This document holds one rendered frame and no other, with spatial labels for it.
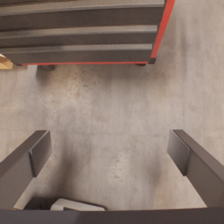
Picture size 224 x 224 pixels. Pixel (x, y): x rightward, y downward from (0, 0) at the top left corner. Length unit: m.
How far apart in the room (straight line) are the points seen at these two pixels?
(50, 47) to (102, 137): 0.53
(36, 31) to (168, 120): 0.75
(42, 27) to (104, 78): 0.49
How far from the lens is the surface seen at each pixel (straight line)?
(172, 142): 0.17
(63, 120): 0.99
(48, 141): 0.17
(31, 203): 0.99
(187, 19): 1.21
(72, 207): 0.91
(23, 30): 0.66
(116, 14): 0.52
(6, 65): 1.22
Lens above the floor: 0.91
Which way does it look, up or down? 80 degrees down
